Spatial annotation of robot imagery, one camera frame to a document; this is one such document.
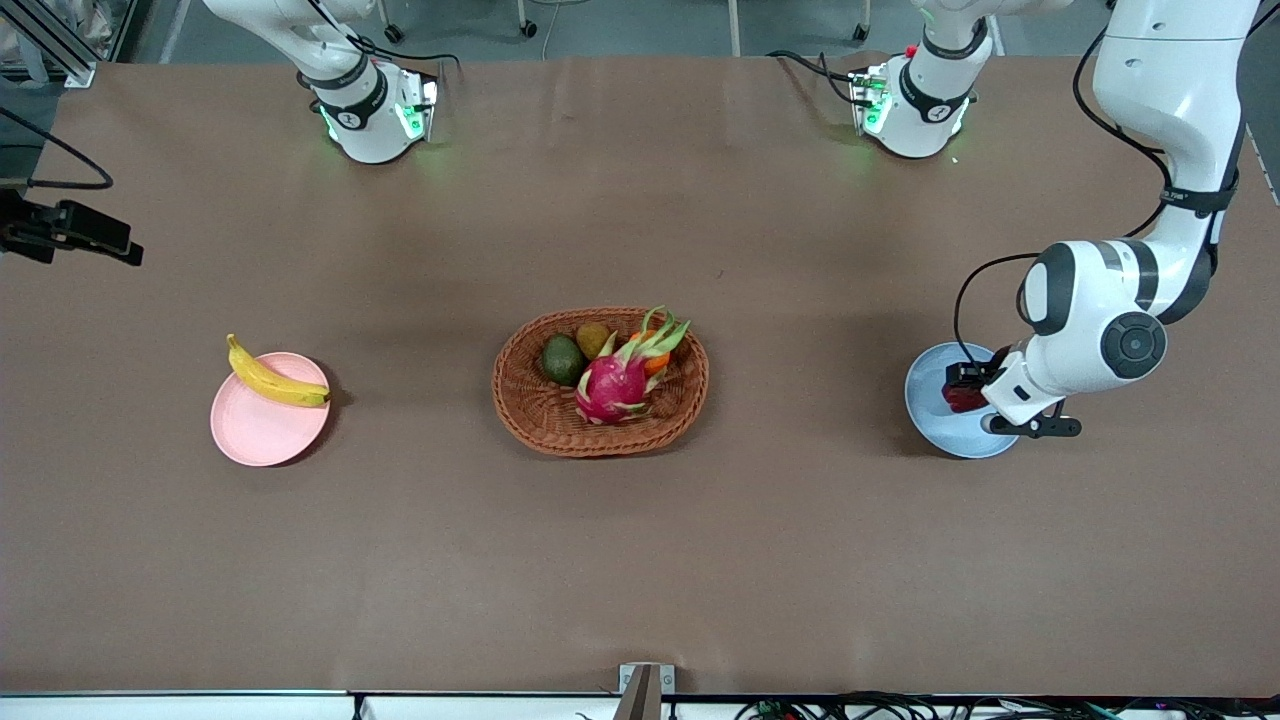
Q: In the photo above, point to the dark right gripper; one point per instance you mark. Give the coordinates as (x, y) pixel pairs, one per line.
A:
(62, 225)

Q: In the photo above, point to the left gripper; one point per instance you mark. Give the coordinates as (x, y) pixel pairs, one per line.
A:
(972, 381)

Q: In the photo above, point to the dark red apple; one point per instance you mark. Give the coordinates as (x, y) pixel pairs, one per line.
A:
(962, 400)

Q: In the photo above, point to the yellow banana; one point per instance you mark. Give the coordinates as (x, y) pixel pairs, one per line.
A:
(275, 385)

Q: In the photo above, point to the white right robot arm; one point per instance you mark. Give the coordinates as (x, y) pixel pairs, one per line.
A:
(365, 120)

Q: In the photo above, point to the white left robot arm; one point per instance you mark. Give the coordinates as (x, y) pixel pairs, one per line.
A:
(1170, 60)

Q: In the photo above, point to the light blue plate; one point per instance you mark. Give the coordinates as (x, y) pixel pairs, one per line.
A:
(930, 420)

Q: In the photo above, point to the pink plate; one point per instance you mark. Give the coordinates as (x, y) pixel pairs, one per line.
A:
(255, 430)

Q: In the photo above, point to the small orange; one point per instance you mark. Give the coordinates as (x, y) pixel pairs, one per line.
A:
(657, 364)

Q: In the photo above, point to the pink dragon fruit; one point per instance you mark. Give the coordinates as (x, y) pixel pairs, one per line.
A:
(612, 385)

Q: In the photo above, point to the brown kiwi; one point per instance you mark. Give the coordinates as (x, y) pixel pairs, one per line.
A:
(593, 340)

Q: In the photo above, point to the green avocado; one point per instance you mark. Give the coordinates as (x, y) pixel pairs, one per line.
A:
(563, 360)

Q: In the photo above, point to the brown woven wicker basket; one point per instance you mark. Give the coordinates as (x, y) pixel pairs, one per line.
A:
(530, 410)

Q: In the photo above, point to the metal camera post bracket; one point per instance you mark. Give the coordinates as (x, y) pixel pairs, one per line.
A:
(645, 695)

